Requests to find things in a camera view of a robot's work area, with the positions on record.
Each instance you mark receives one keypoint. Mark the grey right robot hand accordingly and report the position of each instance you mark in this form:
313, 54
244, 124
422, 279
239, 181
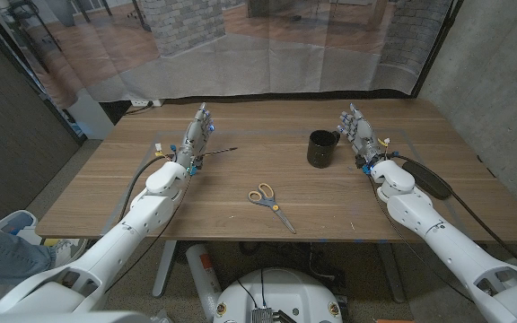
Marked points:
362, 134

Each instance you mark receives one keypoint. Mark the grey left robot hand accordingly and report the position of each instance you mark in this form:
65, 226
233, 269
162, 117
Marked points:
194, 139

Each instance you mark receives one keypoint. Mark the black mug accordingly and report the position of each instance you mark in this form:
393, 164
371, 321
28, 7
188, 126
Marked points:
321, 150

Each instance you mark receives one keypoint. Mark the black glasses case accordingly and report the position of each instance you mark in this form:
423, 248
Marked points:
429, 181

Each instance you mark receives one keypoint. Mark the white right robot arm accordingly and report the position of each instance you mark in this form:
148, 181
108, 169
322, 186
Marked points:
447, 242

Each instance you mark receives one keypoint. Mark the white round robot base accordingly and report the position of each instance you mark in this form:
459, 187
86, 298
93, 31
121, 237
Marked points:
281, 291

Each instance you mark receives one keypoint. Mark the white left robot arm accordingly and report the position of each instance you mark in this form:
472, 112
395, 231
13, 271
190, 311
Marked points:
119, 233

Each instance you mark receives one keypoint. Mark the dark slim pen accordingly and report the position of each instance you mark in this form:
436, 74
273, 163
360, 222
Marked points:
220, 151

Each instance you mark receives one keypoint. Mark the white power strip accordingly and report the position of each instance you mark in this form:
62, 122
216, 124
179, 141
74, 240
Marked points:
144, 102

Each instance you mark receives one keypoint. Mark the printed room backdrop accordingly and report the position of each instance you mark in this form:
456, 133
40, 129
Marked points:
249, 54

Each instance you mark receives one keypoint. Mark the black backdrop stand pole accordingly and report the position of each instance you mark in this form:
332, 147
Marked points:
438, 45
29, 74

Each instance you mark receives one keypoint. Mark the white roll with orange label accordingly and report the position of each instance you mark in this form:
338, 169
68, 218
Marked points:
202, 273

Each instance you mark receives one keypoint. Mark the white sneaker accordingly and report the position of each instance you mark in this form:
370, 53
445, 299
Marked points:
71, 251

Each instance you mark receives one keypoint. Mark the dark grey partition panel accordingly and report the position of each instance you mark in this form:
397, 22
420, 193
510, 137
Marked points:
11, 143

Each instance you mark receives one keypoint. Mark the white and blue step stool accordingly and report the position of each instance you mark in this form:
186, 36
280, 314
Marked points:
16, 222

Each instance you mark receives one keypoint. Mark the white robot torso edge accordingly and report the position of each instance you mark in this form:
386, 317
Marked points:
61, 317

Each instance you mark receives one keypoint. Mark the person's leg in jeans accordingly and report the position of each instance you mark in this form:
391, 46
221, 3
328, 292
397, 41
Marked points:
2, 258

